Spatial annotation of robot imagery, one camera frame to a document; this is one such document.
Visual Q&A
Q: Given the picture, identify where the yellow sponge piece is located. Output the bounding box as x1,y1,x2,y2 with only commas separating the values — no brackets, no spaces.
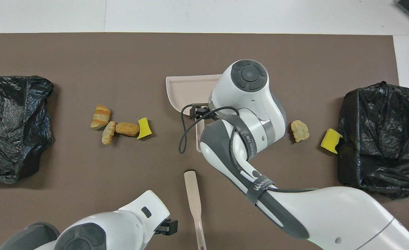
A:
137,117,153,140
321,128,343,154

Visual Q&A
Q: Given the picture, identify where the beige plastic dustpan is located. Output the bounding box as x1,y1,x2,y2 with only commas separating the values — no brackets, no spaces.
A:
166,74,223,153

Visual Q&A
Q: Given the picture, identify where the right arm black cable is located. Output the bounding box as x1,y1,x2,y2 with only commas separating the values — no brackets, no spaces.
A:
178,103,318,195

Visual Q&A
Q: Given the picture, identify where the black bag-lined trash bin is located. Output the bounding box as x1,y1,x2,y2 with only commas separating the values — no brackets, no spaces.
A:
337,81,409,200
0,76,55,184

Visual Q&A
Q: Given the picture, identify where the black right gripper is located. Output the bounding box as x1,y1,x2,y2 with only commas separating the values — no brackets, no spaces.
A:
190,106,212,120

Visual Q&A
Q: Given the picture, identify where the brown table mat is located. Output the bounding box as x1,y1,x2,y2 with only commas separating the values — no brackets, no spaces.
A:
0,33,409,250

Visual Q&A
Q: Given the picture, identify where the pale lumpy bread piece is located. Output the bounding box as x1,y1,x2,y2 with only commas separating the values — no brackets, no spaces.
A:
291,120,310,143

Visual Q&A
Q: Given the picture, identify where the beige hand brush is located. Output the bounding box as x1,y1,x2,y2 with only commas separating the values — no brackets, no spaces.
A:
184,170,207,250

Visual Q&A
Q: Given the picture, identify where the striped croissant piece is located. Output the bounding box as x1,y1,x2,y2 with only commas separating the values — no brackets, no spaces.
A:
90,105,112,130

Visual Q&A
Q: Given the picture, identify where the brown bread roll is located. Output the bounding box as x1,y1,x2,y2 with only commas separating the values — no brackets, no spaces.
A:
115,122,140,137

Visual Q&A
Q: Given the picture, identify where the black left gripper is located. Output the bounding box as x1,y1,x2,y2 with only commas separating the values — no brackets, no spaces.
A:
154,219,178,236

